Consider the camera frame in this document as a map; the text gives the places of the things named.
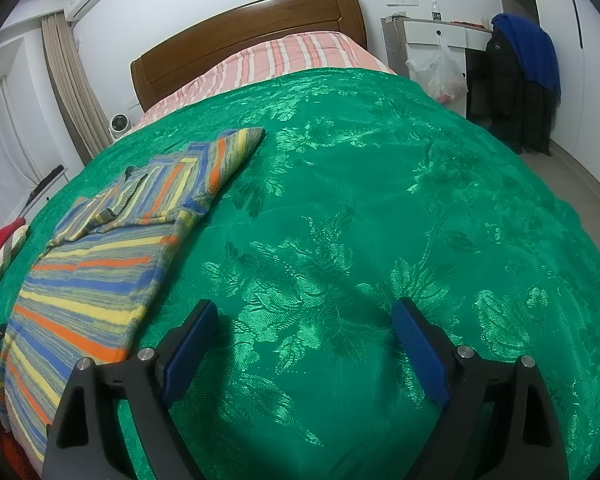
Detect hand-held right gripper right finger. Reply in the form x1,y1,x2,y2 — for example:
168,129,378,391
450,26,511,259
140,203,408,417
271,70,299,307
391,297,570,480

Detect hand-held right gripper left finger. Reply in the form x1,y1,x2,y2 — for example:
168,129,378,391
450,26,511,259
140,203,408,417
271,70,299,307
41,299,220,480

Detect striped knit sweater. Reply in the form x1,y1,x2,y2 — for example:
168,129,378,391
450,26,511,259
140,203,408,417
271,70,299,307
0,127,267,463

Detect striped pillow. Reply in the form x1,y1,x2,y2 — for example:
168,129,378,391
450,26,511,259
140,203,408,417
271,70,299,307
0,225,32,291

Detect long dark object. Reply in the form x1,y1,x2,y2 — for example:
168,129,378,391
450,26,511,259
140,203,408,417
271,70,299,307
27,164,66,208

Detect green floral blanket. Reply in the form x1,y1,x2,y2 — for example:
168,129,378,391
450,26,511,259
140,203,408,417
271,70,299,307
0,66,600,480

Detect white sheer curtain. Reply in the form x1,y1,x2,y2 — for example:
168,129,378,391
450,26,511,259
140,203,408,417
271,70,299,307
0,80,41,241

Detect small white fan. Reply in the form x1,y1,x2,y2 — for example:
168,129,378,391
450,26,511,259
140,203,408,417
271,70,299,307
109,115,133,143

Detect beige curtain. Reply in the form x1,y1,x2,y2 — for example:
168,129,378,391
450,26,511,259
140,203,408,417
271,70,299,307
41,10,112,166

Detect black jacket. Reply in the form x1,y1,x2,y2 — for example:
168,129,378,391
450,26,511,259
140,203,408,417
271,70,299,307
482,27,561,157

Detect clear plastic bag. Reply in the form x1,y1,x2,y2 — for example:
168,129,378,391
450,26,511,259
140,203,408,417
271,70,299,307
406,30,468,103

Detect pink striped bed sheet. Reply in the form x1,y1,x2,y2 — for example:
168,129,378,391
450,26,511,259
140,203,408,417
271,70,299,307
136,31,398,128

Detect white desk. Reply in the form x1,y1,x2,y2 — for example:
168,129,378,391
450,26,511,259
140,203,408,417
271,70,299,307
380,12,496,120

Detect blue cloth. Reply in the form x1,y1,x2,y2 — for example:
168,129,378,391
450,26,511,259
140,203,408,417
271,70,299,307
491,12,562,101

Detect wooden headboard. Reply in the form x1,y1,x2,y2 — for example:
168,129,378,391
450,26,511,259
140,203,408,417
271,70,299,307
131,0,370,111

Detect black wardrobe handle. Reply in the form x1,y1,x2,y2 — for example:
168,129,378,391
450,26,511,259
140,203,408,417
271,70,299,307
569,0,583,50

